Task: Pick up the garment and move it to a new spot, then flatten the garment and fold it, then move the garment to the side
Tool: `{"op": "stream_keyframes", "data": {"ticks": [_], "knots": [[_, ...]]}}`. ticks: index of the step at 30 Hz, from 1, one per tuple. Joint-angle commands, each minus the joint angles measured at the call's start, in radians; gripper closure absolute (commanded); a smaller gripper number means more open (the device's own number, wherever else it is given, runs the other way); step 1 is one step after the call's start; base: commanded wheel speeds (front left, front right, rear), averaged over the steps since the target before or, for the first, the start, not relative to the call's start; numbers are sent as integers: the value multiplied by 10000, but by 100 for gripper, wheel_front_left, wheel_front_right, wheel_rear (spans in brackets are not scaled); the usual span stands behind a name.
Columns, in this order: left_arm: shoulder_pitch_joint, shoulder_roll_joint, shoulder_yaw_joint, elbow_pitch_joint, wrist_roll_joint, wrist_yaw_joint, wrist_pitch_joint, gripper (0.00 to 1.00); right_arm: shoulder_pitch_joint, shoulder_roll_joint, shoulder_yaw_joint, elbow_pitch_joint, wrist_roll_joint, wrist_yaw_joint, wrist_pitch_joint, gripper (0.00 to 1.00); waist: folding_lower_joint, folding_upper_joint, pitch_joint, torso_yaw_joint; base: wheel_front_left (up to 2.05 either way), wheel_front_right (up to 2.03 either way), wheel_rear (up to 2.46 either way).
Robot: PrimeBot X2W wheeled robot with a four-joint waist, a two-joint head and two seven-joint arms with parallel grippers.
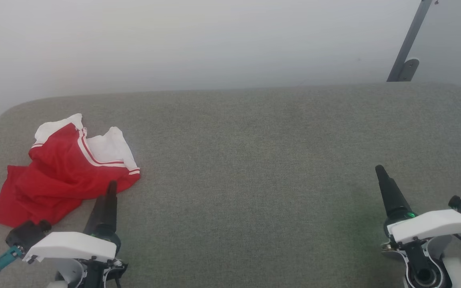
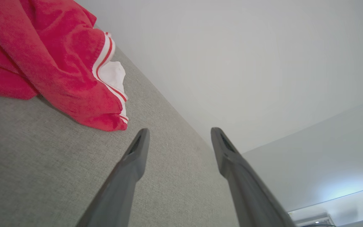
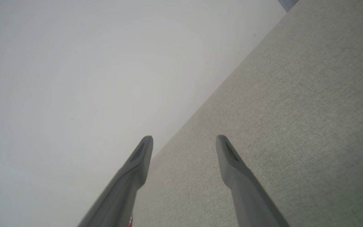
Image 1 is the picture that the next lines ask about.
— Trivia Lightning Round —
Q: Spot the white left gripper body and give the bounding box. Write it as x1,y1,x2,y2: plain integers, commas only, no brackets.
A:
22,230,129,288

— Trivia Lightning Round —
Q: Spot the grey fabric sofa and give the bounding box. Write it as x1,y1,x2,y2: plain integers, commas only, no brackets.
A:
0,82,461,288

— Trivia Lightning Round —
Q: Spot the grey metal pole bracket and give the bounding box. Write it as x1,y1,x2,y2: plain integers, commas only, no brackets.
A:
398,58,420,82

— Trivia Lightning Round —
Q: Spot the grey metal pole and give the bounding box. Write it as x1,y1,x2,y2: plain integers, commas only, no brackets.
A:
387,0,433,82

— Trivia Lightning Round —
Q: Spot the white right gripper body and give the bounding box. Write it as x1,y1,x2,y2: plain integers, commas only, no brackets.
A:
381,209,461,288

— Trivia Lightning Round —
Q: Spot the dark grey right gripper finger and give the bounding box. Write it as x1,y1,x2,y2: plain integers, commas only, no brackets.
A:
379,165,416,218
375,165,400,220

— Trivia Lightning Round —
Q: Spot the red and white jersey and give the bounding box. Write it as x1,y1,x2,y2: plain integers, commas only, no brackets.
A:
0,113,141,228

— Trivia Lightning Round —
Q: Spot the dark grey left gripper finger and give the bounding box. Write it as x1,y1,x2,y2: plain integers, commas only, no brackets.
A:
106,181,118,236
84,181,114,236

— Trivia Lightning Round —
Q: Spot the black cable with teal plug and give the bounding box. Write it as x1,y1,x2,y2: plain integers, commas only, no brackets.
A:
0,245,24,288

